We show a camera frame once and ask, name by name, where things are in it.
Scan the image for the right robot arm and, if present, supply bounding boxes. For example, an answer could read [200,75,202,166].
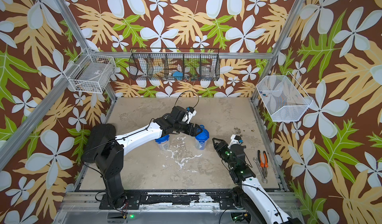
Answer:
[212,135,301,224]

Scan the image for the metal wrench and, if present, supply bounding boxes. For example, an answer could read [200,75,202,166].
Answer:
[253,158,268,184]

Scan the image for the clear jar blue lid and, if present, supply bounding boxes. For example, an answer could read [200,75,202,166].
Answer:
[155,135,170,150]

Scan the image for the white wire basket left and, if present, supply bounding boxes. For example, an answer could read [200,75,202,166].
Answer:
[65,49,116,94]

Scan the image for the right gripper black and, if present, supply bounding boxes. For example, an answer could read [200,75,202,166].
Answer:
[212,137,237,171]

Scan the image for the blue object in basket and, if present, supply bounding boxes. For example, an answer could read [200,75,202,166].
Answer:
[172,71,184,80]

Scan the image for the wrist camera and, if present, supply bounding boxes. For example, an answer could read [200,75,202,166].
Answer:
[184,107,197,124]
[228,135,243,148]

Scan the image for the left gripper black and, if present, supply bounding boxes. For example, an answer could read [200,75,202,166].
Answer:
[173,121,204,137]

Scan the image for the black wire basket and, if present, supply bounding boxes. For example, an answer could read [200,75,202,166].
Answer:
[127,48,221,81]

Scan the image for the orange handled pliers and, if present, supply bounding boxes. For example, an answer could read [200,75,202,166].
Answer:
[257,150,268,178]

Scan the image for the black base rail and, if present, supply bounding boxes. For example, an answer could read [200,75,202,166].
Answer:
[95,187,254,211]

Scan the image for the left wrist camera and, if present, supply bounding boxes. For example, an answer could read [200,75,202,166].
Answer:
[184,107,197,124]

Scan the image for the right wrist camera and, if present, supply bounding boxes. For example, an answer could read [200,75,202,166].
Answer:
[228,135,243,148]

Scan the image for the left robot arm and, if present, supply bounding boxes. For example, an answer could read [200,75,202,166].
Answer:
[81,106,202,209]

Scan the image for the white mesh basket right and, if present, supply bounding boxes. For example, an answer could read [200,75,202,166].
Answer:
[256,74,313,123]

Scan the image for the black tool case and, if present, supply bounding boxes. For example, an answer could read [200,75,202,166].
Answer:
[88,124,116,145]

